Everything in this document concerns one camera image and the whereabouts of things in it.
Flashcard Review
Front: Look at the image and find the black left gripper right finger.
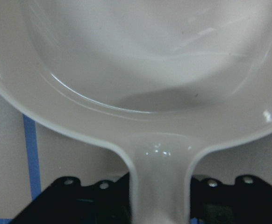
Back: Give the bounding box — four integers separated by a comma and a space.
190, 175, 272, 224

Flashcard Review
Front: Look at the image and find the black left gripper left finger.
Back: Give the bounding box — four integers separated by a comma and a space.
11, 174, 131, 224

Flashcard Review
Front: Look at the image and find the beige plastic dustpan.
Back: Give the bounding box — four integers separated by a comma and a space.
0, 0, 272, 224

